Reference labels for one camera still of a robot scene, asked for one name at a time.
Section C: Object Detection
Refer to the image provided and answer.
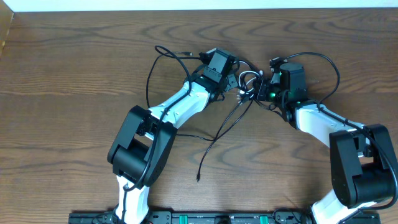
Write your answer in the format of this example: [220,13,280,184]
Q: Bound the white cable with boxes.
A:
[236,70,265,102]

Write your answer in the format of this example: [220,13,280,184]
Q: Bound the thick black cable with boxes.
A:
[238,58,265,103]

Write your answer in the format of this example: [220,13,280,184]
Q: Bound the thin black cable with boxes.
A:
[146,51,280,183]

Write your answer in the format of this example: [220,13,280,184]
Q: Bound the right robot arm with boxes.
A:
[252,61,397,223]

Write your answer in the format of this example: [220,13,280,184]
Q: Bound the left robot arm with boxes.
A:
[107,48,240,223]

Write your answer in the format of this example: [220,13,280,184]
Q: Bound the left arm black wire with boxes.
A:
[119,45,208,224]

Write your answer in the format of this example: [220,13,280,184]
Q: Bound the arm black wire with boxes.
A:
[119,45,208,224]
[284,52,398,210]

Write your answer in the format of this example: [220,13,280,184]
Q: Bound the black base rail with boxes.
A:
[68,208,382,224]

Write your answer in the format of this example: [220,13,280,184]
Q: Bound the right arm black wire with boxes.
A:
[284,52,398,210]

